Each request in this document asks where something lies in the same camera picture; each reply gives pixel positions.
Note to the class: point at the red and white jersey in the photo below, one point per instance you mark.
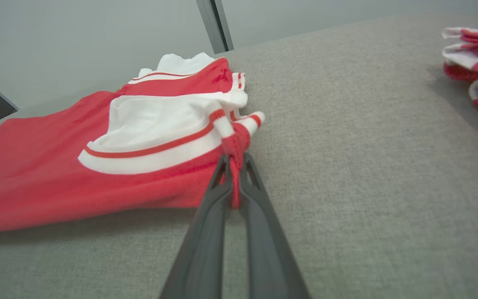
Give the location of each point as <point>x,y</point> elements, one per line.
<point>56,174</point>

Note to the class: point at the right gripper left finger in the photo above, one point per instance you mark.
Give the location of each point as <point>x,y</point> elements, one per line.
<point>201,249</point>

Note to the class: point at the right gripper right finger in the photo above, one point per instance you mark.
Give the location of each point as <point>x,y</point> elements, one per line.
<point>268,257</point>

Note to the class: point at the grey partition post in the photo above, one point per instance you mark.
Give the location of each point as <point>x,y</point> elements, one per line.
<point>216,25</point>

